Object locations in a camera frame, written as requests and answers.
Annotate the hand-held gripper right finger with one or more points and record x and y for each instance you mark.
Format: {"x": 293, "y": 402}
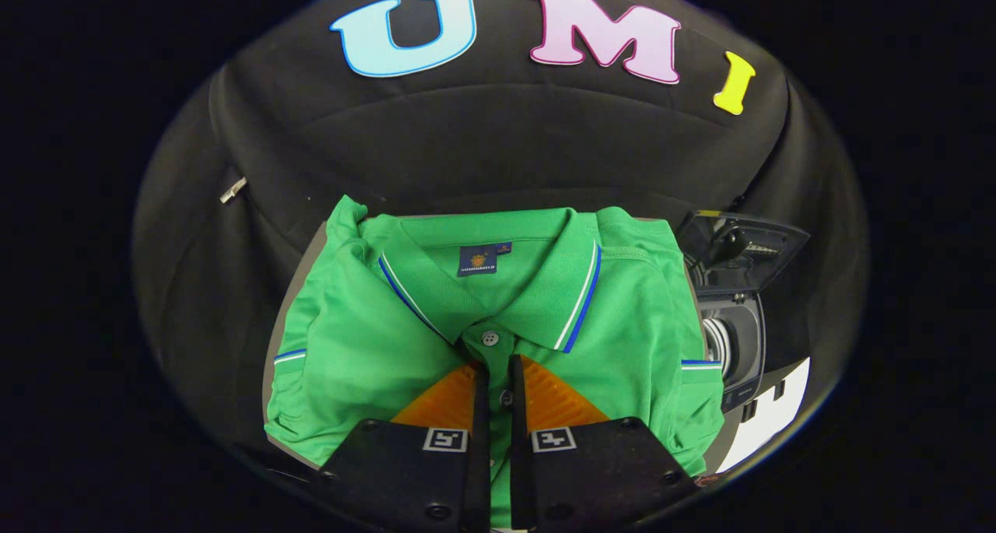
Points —
{"x": 520, "y": 455}

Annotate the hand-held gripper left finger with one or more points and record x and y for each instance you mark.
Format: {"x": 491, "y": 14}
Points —
{"x": 480, "y": 455}

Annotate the green polo shirt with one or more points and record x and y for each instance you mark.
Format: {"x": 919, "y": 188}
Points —
{"x": 350, "y": 346}

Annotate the dark washing machine lid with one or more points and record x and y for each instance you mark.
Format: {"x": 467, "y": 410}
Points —
{"x": 778, "y": 264}

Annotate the grey cabinet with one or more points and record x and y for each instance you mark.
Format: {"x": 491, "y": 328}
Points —
{"x": 320, "y": 257}

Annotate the silver clip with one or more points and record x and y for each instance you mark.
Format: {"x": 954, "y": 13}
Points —
{"x": 233, "y": 189}

